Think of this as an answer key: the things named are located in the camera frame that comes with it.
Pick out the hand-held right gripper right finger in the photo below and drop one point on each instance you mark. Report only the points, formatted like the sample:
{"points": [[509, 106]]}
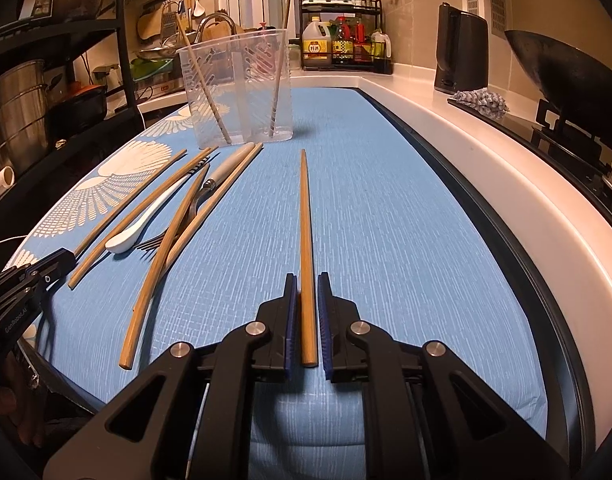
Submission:
{"points": [[325, 320]]}

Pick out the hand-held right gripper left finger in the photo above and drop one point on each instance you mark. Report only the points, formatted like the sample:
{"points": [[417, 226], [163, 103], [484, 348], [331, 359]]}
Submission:
{"points": [[291, 320]]}

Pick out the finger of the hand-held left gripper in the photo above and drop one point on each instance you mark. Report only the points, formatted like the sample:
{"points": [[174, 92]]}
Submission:
{"points": [[55, 262]]}

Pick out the wooden chopstick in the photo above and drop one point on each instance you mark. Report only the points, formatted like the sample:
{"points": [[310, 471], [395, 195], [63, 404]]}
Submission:
{"points": [[205, 90], [83, 272], [155, 178], [306, 240], [276, 95], [131, 342], [235, 176]]}

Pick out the white ceramic spoon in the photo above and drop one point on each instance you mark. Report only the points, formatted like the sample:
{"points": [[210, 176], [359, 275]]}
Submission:
{"points": [[120, 243]]}

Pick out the clear plastic utensil holder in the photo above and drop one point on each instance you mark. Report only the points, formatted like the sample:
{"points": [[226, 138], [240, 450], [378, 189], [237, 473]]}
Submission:
{"points": [[235, 85]]}

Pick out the person's left hand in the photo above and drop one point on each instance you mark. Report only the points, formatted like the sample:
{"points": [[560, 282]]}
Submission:
{"points": [[20, 412]]}

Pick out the blue patterned cloth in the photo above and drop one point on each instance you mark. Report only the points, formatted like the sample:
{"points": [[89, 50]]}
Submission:
{"points": [[386, 260]]}

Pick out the white pipe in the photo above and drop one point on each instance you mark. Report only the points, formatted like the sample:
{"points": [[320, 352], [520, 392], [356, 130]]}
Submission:
{"points": [[0, 180]]}

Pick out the black pot with orange rim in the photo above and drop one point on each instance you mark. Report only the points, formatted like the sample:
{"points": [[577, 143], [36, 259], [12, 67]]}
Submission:
{"points": [[78, 107]]}

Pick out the stainless steel pot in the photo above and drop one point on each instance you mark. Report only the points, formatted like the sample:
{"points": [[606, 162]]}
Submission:
{"points": [[15, 110]]}

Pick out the green plastic basin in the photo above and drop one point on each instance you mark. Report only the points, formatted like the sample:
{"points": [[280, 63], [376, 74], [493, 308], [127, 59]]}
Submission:
{"points": [[150, 67]]}

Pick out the black shelving rack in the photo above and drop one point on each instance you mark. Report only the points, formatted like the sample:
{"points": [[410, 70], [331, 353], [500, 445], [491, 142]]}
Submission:
{"points": [[126, 50]]}

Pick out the metal colander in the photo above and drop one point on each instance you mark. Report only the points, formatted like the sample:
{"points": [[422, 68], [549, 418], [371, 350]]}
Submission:
{"points": [[158, 52]]}

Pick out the dark bowl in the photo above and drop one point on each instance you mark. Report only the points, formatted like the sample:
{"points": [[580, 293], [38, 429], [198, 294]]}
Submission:
{"points": [[78, 2]]}

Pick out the green lid glass jar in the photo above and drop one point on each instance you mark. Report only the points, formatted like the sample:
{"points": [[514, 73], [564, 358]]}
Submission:
{"points": [[295, 57]]}

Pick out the metal grater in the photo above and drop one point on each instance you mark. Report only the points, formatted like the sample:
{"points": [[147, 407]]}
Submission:
{"points": [[170, 20]]}

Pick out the blue white dishcloth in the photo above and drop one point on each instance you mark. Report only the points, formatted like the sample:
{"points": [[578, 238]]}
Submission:
{"points": [[481, 100]]}

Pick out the large soy sauce jug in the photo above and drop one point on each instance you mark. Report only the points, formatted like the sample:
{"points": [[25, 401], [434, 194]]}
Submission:
{"points": [[316, 47]]}

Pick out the yellow label sauce bottle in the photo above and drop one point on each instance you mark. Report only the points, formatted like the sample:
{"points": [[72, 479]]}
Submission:
{"points": [[343, 45]]}

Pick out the clear oil cruet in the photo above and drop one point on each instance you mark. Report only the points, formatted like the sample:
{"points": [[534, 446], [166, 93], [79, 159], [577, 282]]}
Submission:
{"points": [[381, 47]]}

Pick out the red label sauce bottle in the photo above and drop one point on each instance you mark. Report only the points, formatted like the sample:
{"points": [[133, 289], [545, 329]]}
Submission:
{"points": [[362, 42]]}

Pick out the wooden cutting board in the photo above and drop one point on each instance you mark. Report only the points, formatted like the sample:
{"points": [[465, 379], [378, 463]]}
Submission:
{"points": [[220, 30]]}

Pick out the white hanging ladle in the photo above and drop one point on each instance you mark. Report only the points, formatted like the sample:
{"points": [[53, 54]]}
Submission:
{"points": [[198, 7]]}

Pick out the chrome kitchen faucet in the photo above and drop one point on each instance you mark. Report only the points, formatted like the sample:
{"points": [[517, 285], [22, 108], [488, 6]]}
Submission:
{"points": [[215, 17]]}

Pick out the black electric kettle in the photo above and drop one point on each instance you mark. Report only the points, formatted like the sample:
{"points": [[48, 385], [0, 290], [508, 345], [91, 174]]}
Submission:
{"points": [[461, 50]]}

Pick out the black gas stove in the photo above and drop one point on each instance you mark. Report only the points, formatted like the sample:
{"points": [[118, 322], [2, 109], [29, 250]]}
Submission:
{"points": [[576, 140]]}

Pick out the black spice rack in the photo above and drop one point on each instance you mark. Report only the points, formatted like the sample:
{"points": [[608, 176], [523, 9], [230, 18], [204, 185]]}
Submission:
{"points": [[386, 15]]}

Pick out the black wok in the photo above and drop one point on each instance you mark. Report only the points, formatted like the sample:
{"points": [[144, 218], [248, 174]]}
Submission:
{"points": [[561, 70]]}

